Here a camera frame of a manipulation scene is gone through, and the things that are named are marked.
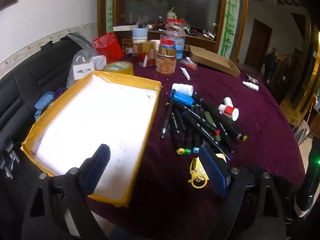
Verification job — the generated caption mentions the white flat box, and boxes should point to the white flat box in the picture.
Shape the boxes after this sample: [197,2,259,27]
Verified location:
[112,25,138,32]

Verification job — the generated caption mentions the clear plastic bag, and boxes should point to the clear plastic bag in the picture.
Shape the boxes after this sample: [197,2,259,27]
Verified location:
[66,32,100,85]

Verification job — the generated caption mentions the black strap buckle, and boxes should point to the black strap buckle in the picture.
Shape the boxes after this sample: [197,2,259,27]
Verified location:
[0,135,20,180]

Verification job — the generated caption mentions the dark wooden furniture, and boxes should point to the dark wooden furniture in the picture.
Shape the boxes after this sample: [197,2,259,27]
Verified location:
[275,47,313,110]

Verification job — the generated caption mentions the red white packet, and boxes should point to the red white packet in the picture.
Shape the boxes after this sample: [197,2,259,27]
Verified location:
[180,57,198,70]

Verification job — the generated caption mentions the small white product packet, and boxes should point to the small white product packet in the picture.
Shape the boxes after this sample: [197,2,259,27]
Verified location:
[89,55,107,70]

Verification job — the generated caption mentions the black sofa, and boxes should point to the black sofa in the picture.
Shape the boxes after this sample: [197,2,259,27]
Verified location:
[0,36,85,175]

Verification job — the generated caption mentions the wooden glass cabinet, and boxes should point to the wooden glass cabinet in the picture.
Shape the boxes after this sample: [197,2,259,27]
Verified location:
[97,0,249,63]

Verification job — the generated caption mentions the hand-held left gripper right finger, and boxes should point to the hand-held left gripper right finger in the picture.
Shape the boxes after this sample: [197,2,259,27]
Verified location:
[199,144,288,240]

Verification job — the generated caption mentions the white pill bottle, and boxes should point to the white pill bottle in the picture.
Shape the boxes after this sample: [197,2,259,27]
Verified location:
[172,83,194,97]

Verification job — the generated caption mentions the pile of black marker pens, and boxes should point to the pile of black marker pens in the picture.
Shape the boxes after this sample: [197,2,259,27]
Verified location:
[160,92,248,155]

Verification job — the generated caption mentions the yellow cartoon keychain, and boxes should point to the yellow cartoon keychain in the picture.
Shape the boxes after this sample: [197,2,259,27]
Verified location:
[188,155,213,189]

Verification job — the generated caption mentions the brown wooden door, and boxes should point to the brown wooden door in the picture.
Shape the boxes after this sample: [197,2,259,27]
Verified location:
[244,18,273,72]

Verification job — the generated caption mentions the white adapter packaging box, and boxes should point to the white adapter packaging box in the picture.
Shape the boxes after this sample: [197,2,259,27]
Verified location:
[72,62,95,82]

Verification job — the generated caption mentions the large clear jar red lid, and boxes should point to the large clear jar red lid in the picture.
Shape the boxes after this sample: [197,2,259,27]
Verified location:
[166,19,186,60]

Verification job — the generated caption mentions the clear jar orange contents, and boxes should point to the clear jar orange contents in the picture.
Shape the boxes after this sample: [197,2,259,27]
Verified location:
[155,39,177,75]

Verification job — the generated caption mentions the white bottle red label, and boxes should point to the white bottle red label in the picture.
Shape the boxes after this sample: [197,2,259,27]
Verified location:
[218,104,240,121]

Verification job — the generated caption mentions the blue bottle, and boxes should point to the blue bottle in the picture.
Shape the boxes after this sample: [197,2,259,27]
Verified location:
[169,90,195,105]

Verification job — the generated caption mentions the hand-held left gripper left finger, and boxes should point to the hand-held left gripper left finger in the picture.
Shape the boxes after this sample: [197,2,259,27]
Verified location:
[21,144,111,240]

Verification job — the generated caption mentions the purple cloth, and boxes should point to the purple cloth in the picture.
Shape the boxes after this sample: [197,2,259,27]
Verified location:
[53,87,69,99]

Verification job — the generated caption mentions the white spray bottle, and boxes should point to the white spray bottle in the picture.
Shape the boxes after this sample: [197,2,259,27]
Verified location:
[242,80,259,92]

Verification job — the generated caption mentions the white tube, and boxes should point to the white tube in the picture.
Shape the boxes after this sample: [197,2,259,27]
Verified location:
[180,67,191,81]

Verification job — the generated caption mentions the yellow-taped white foam box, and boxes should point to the yellow-taped white foam box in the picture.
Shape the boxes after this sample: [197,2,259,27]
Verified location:
[21,70,162,208]

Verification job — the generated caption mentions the blue cloth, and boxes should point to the blue cloth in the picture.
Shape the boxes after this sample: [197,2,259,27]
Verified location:
[34,92,55,120]

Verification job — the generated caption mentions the red plastic bag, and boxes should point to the red plastic bag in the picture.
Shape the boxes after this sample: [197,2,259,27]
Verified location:
[93,32,125,64]

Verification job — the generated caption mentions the yellow carton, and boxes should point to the yellow carton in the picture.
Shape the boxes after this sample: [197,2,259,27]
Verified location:
[132,41,157,67]

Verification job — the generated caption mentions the cardboard box lid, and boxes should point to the cardboard box lid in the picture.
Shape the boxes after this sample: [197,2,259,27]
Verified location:
[188,45,241,77]

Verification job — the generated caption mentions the yellow tape roll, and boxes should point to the yellow tape roll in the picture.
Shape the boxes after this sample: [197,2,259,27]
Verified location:
[103,61,135,76]

